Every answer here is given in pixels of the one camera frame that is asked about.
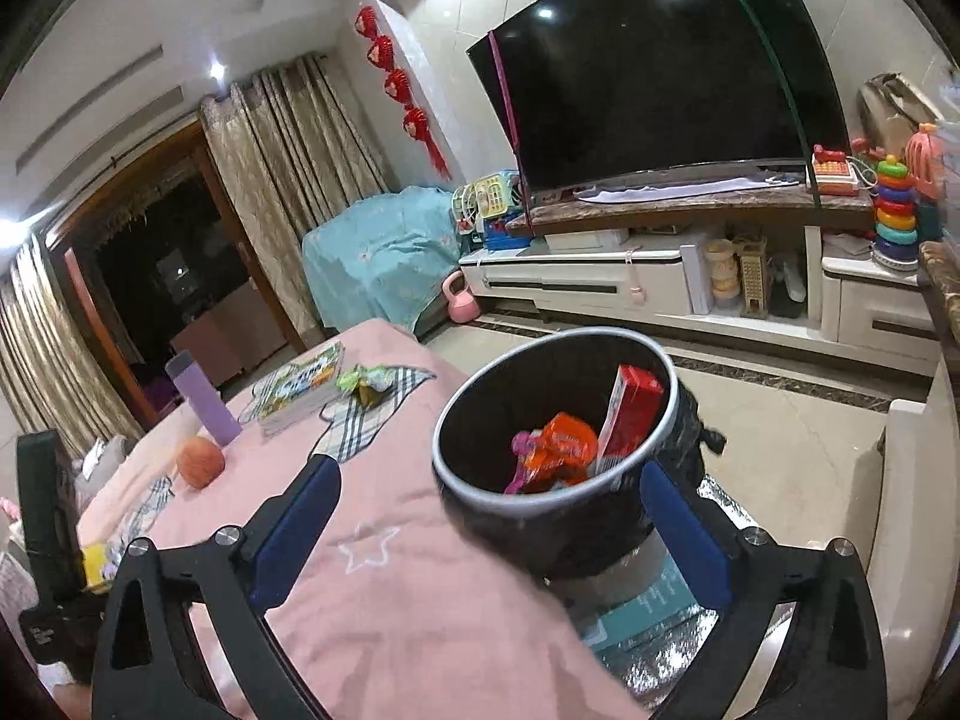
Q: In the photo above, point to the beige patterned curtain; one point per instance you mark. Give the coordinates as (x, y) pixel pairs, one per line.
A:
(45, 345)
(300, 165)

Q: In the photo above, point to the pink kettlebell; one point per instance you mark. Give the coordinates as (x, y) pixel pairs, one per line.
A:
(460, 300)

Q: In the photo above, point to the pink ribbon wand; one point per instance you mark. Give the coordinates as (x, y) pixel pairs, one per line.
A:
(510, 105)

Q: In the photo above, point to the orange red apple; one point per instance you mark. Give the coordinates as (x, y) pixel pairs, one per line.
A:
(201, 463)

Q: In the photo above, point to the silver foil bag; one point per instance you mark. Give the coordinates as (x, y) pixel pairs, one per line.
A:
(645, 667)

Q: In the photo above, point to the green gold snack wrapper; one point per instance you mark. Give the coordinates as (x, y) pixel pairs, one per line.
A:
(364, 382)

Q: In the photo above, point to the black white-rimmed bin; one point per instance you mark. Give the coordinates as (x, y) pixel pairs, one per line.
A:
(555, 532)

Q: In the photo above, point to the red toy telephone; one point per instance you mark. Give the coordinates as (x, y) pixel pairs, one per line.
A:
(832, 169)

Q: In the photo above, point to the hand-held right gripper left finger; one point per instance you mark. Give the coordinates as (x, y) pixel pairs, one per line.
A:
(292, 532)

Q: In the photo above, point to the round ceiling light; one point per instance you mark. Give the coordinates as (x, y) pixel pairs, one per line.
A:
(7, 231)
(217, 69)

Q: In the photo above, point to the beige low cabinet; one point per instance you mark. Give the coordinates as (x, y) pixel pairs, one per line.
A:
(225, 337)

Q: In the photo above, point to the pink candy wrapper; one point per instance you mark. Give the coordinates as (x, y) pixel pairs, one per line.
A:
(521, 457)

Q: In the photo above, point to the wooden door frame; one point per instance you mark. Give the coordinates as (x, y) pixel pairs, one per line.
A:
(135, 180)

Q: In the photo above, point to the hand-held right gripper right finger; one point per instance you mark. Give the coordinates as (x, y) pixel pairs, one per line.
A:
(686, 540)

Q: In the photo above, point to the white television stand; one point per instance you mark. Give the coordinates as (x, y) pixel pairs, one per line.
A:
(585, 277)

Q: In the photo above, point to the green picture book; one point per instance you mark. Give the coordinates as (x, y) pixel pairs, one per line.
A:
(300, 386)

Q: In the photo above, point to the orange red snack packet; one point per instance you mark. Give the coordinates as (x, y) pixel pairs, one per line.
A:
(561, 450)

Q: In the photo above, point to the white cloth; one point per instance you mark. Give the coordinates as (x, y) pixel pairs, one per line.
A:
(675, 189)

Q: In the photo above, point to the red cardboard box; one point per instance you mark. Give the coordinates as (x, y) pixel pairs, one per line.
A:
(628, 412)

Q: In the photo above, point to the black flat television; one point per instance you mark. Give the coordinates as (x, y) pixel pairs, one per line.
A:
(652, 67)

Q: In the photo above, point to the teal covered furniture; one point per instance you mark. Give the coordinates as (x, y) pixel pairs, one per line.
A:
(382, 262)

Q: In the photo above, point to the pink plastic toy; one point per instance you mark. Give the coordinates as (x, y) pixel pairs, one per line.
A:
(926, 157)

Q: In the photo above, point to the red hanging heart ornament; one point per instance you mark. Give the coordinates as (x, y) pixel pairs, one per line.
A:
(397, 79)

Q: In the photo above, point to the beige handbag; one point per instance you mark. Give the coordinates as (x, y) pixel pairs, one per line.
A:
(892, 105)

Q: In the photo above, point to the purple bottle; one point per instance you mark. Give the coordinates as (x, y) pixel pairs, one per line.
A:
(202, 405)

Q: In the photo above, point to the colourful toy cash register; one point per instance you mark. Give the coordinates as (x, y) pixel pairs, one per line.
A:
(487, 214)

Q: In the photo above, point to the white glossy furniture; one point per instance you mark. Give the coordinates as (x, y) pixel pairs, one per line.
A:
(907, 540)

